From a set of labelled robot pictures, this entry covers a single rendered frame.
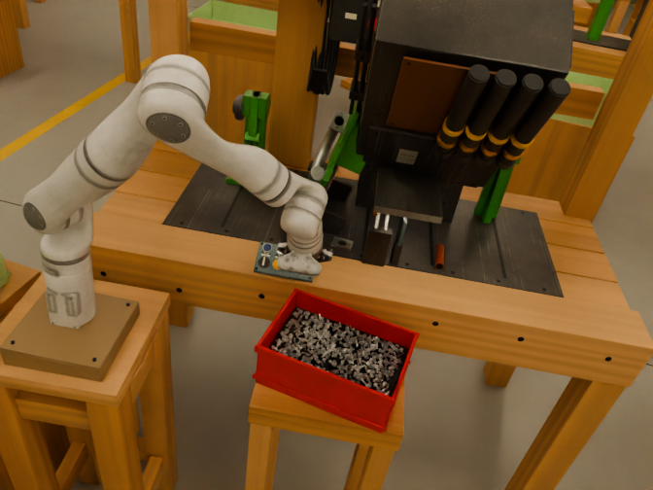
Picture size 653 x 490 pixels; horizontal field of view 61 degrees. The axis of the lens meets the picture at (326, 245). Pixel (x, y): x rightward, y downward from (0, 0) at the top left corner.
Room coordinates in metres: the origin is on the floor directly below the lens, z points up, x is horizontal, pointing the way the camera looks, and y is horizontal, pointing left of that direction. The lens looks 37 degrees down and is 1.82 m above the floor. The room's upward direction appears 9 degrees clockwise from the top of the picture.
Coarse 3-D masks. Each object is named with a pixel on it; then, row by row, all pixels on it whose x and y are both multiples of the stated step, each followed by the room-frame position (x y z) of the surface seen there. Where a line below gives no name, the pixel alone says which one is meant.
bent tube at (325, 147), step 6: (336, 114) 1.38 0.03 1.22; (342, 114) 1.39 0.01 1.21; (348, 114) 1.39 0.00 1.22; (336, 120) 1.41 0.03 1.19; (342, 120) 1.39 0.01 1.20; (330, 126) 1.36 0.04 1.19; (336, 126) 1.37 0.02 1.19; (342, 126) 1.36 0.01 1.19; (330, 132) 1.41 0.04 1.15; (336, 132) 1.41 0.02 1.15; (342, 132) 1.35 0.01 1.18; (324, 138) 1.44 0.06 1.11; (330, 138) 1.43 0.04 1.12; (324, 144) 1.43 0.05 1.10; (330, 144) 1.43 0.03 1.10; (318, 150) 1.44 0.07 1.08; (324, 150) 1.43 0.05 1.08; (318, 156) 1.42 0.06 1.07; (324, 156) 1.42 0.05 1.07; (318, 162) 1.40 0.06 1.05; (324, 162) 1.42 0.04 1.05
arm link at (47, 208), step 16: (80, 144) 0.78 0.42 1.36; (64, 160) 0.79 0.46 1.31; (80, 160) 0.75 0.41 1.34; (64, 176) 0.77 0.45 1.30; (80, 176) 0.75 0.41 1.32; (96, 176) 0.74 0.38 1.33; (32, 192) 0.80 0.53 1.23; (48, 192) 0.78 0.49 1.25; (64, 192) 0.77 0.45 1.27; (80, 192) 0.76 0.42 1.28; (96, 192) 0.76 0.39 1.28; (32, 208) 0.79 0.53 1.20; (48, 208) 0.78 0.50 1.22; (64, 208) 0.77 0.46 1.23; (32, 224) 0.79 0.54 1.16; (48, 224) 0.78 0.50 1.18; (64, 224) 0.80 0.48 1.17
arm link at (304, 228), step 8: (288, 208) 0.82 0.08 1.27; (296, 208) 0.81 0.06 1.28; (288, 216) 0.80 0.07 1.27; (296, 216) 0.80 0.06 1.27; (304, 216) 0.80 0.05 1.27; (312, 216) 0.81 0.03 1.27; (288, 224) 0.79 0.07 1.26; (296, 224) 0.79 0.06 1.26; (304, 224) 0.79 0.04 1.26; (312, 224) 0.80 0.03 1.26; (320, 224) 0.88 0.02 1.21; (288, 232) 0.80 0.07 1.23; (296, 232) 0.79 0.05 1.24; (304, 232) 0.79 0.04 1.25; (312, 232) 0.80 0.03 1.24; (320, 232) 0.88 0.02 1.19; (296, 240) 0.86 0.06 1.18; (304, 240) 0.85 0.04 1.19; (312, 240) 0.87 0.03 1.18
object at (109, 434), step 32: (160, 352) 0.93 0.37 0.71; (160, 384) 0.93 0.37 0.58; (0, 416) 0.69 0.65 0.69; (32, 416) 0.71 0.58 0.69; (64, 416) 0.70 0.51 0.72; (96, 416) 0.69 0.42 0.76; (128, 416) 0.73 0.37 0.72; (160, 416) 0.93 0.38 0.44; (0, 448) 0.69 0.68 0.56; (32, 448) 0.71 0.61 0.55; (96, 448) 0.69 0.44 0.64; (128, 448) 0.71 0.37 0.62; (160, 448) 0.93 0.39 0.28; (32, 480) 0.69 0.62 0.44; (64, 480) 0.81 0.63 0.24; (96, 480) 0.93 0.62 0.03; (128, 480) 0.69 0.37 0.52; (160, 480) 0.93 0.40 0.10
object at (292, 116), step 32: (160, 0) 1.68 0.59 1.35; (288, 0) 1.66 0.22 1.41; (320, 0) 1.66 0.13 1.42; (160, 32) 1.68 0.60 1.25; (288, 32) 1.66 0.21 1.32; (320, 32) 1.66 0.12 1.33; (640, 32) 1.68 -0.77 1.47; (288, 64) 1.66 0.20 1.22; (640, 64) 1.63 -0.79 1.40; (288, 96) 1.66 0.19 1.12; (608, 96) 1.70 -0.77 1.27; (640, 96) 1.63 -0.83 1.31; (288, 128) 1.66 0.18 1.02; (608, 128) 1.63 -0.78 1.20; (288, 160) 1.66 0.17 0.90; (608, 160) 1.63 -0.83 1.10; (576, 192) 1.63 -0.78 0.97
